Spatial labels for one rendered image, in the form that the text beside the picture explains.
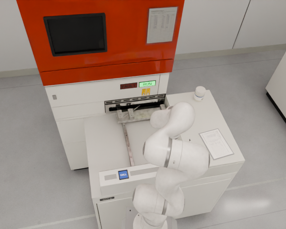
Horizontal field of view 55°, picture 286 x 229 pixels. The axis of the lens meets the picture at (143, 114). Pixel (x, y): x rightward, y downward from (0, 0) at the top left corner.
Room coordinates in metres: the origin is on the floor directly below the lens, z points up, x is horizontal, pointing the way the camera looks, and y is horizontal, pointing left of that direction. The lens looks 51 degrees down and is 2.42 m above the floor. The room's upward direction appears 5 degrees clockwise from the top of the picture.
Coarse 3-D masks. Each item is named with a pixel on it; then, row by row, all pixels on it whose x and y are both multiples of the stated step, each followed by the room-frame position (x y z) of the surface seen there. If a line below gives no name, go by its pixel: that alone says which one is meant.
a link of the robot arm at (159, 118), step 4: (156, 112) 0.82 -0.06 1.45; (160, 112) 0.80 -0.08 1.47; (164, 112) 0.79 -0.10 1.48; (168, 112) 0.78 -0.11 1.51; (152, 116) 0.81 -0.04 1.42; (156, 116) 0.80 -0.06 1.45; (160, 116) 0.78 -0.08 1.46; (164, 116) 0.78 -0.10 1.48; (152, 120) 0.80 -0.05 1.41; (156, 120) 0.78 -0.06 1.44; (160, 120) 0.77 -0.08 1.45; (164, 120) 0.76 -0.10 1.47; (152, 124) 0.79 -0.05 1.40; (156, 124) 0.77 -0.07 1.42; (160, 124) 0.76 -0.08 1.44; (164, 124) 0.75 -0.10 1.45; (156, 128) 0.81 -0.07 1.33; (160, 128) 0.82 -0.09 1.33
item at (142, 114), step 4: (152, 108) 1.33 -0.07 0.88; (156, 108) 1.34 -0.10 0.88; (124, 112) 1.27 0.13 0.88; (136, 112) 1.28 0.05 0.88; (140, 112) 1.29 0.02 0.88; (144, 112) 1.29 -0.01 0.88; (148, 112) 1.29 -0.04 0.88; (152, 112) 1.30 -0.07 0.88; (116, 116) 1.23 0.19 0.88; (124, 116) 1.23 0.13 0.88; (128, 116) 1.24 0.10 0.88; (136, 116) 1.24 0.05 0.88; (140, 116) 1.25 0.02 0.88; (144, 116) 1.25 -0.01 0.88; (148, 116) 1.25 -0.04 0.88; (124, 120) 1.20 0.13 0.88; (128, 120) 1.21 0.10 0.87; (132, 120) 1.21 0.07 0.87; (136, 120) 1.22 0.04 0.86
